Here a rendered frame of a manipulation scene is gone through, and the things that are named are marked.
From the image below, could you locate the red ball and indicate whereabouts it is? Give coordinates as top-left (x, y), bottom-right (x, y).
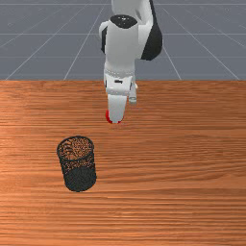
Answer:
top-left (105, 110), bottom-right (123, 125)

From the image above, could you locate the dark mesh basket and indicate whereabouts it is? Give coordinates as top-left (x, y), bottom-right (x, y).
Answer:
top-left (56, 135), bottom-right (97, 193)

